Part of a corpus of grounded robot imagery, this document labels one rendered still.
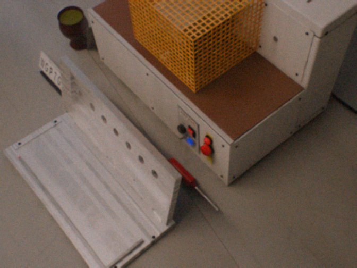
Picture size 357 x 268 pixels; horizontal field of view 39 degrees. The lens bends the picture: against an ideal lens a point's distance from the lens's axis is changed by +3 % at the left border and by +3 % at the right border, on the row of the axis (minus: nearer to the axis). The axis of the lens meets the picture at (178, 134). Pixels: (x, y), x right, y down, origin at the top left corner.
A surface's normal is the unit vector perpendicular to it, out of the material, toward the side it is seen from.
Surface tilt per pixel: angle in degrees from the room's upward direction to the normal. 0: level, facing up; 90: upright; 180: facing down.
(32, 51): 0
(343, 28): 90
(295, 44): 90
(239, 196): 0
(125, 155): 76
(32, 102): 0
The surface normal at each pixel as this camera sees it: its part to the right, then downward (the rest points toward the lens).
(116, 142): -0.76, 0.40
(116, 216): -0.05, -0.55
